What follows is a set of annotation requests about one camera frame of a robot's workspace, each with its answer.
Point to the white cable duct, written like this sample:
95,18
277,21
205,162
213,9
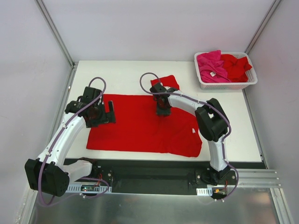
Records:
204,191
89,189

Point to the right white cable duct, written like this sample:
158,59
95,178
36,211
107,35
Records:
204,191

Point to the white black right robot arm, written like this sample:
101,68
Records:
212,122

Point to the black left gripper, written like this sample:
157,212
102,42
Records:
105,114

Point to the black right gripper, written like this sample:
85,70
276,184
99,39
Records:
162,111

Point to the white perforated plastic basket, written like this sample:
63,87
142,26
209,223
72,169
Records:
251,74

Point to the right aluminium frame post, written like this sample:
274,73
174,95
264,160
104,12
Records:
265,21

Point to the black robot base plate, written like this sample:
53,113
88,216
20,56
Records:
160,177

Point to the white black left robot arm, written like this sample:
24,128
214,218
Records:
48,173

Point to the aluminium frame post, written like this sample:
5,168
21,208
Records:
265,21
46,15

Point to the left white cable duct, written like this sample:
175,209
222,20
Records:
89,189

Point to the pink t shirt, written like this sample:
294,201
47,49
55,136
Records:
211,67

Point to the left aluminium frame post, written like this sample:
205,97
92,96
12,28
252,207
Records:
46,15

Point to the red t shirt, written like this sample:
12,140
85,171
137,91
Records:
139,129
236,68

